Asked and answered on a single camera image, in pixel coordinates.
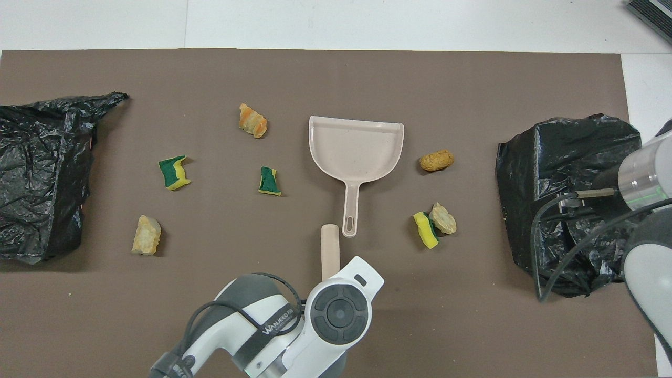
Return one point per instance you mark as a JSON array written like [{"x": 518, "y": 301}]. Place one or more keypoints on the black bag-lined trash bin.
[{"x": 556, "y": 173}]

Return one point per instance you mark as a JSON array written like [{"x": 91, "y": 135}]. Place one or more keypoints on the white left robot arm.
[{"x": 315, "y": 325}]

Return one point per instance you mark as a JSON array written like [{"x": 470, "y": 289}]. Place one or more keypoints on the brown table mat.
[{"x": 336, "y": 79}]

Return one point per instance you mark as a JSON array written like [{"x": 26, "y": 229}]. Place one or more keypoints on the orange croissant toy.
[{"x": 253, "y": 122}]

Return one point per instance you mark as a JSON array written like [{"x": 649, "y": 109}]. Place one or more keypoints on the beige plastic dustpan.
[{"x": 357, "y": 152}]

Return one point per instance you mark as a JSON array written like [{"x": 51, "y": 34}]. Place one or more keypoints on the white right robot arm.
[{"x": 648, "y": 262}]

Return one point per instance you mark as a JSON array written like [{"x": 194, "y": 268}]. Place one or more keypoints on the right black bag bin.
[{"x": 37, "y": 173}]

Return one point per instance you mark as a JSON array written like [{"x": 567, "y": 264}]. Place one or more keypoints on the pale beige foam chunk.
[
  {"x": 147, "y": 236},
  {"x": 443, "y": 219}
]

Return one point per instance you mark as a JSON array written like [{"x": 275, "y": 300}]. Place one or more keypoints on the yellow green sponge piece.
[
  {"x": 270, "y": 181},
  {"x": 426, "y": 232},
  {"x": 173, "y": 172}
]

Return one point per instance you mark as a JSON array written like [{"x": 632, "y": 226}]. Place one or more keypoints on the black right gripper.
[{"x": 609, "y": 189}]

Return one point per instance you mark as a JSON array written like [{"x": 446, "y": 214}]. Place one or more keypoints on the beige hand brush black bristles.
[{"x": 329, "y": 252}]

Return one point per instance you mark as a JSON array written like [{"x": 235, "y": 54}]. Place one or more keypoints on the brown bread roll toy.
[{"x": 437, "y": 160}]

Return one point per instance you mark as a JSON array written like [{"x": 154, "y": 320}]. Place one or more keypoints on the dark grey ribbed device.
[{"x": 653, "y": 11}]

